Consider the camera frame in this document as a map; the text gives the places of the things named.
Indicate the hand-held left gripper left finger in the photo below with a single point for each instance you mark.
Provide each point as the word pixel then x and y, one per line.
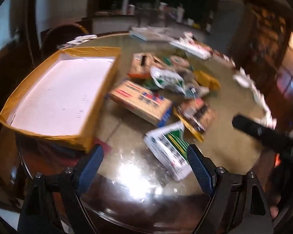
pixel 90 170

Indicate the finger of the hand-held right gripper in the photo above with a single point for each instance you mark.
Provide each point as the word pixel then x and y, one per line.
pixel 258 132

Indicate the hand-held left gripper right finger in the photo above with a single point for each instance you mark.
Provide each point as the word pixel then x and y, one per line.
pixel 200 169

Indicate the white green striped snack packet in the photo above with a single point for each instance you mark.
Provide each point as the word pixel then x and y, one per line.
pixel 166 146

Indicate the orange-edged clear cracker packet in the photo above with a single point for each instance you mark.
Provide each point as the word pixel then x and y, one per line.
pixel 195 114

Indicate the yellow taped cardboard box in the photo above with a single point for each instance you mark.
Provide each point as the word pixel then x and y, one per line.
pixel 100 102

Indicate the large red-blue print cracker packet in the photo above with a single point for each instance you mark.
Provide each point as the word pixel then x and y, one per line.
pixel 141 102

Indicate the white plastic wrappers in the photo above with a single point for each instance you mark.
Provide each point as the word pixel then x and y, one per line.
pixel 254 90

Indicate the yellow snack packet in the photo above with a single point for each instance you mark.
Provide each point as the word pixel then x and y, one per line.
pixel 207 79

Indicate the red-white packet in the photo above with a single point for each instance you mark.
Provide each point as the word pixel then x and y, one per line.
pixel 222 57

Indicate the green-white crumpled snack packet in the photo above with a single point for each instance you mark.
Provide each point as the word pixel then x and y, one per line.
pixel 167 79

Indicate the wooden cabinet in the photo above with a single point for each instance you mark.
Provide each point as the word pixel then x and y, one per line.
pixel 266 36

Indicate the green-edged snack packet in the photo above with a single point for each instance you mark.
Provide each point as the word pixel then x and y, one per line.
pixel 183 62

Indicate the grey refrigerator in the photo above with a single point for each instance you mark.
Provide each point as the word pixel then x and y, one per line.
pixel 228 22

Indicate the orange cracker packet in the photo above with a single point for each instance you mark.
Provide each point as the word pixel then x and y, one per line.
pixel 141 65

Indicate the white plastic bag near chair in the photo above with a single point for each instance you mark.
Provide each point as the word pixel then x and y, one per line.
pixel 83 39

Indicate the dark wooden chair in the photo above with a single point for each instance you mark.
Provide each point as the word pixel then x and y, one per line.
pixel 61 34

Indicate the dark kitchen counter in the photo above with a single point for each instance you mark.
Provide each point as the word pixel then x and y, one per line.
pixel 112 20

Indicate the white spray bottle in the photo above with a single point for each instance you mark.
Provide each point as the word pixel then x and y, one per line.
pixel 162 7

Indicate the white cylinder roll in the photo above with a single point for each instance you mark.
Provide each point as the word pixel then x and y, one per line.
pixel 125 4

